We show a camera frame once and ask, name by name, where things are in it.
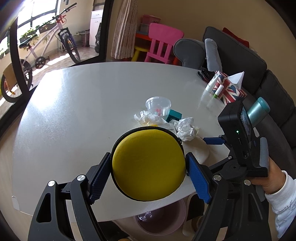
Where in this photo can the small white green-capped tube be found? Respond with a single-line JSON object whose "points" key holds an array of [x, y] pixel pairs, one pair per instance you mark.
{"points": [[218, 91]]}

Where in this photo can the teal thermos bottle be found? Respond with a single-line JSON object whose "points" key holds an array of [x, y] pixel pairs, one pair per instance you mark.
{"points": [[258, 111]]}

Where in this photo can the white bicycle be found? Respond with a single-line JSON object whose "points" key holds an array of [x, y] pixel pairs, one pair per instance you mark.
{"points": [[36, 42]]}

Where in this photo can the yellow children's stool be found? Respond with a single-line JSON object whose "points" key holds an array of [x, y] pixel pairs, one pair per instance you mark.
{"points": [[137, 51]]}

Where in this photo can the white printed card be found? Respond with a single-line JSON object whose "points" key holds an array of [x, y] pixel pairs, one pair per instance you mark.
{"points": [[168, 126]]}

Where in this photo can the white cabinet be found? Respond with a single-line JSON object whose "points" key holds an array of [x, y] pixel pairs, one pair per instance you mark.
{"points": [[96, 18]]}

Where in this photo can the pink trash bin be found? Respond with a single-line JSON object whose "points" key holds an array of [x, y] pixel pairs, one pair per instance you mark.
{"points": [[163, 221]]}

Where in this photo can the round yellow zipper case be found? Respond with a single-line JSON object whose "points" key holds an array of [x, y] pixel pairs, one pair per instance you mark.
{"points": [[148, 163]]}

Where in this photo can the white tissue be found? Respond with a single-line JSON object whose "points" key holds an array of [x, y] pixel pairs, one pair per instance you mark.
{"points": [[146, 118], [185, 129]]}

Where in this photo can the pink children's chair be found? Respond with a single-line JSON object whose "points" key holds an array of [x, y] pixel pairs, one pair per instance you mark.
{"points": [[163, 40]]}

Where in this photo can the black items on table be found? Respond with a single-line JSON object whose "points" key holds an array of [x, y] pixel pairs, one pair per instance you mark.
{"points": [[205, 74]]}

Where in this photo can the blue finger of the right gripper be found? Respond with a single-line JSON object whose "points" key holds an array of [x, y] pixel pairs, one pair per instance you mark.
{"points": [[214, 141]]}

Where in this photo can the dark grey sofa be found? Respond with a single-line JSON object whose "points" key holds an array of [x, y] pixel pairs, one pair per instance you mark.
{"points": [[258, 81]]}

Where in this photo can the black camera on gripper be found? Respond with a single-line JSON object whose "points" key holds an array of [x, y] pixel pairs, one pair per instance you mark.
{"points": [[237, 128]]}

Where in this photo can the Union Jack tissue box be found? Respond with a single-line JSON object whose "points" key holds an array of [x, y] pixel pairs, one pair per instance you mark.
{"points": [[232, 87]]}

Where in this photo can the light grey pillow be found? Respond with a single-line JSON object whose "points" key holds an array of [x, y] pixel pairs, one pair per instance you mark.
{"points": [[212, 56]]}

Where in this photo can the white cream tube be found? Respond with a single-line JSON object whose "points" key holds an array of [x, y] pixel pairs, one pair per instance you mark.
{"points": [[211, 84]]}

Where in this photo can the red children's table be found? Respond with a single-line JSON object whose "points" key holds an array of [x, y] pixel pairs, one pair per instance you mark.
{"points": [[142, 40]]}

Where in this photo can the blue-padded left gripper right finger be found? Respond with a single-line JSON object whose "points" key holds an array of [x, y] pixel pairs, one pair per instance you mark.
{"points": [[233, 204]]}

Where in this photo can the white patterned sleeve forearm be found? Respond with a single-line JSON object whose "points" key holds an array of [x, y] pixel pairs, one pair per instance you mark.
{"points": [[283, 205]]}

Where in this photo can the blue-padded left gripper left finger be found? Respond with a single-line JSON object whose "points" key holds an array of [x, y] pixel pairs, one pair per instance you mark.
{"points": [[51, 220]]}

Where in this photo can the teal toy block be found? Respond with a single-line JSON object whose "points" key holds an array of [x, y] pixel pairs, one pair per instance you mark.
{"points": [[173, 115]]}

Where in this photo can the beige curtain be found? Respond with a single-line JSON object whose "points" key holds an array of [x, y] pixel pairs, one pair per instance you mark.
{"points": [[125, 30]]}

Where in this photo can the person's right hand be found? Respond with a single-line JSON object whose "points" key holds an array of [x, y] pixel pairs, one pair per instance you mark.
{"points": [[275, 180]]}

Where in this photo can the clear plastic round container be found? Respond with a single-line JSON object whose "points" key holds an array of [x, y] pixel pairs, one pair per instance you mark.
{"points": [[159, 106]]}

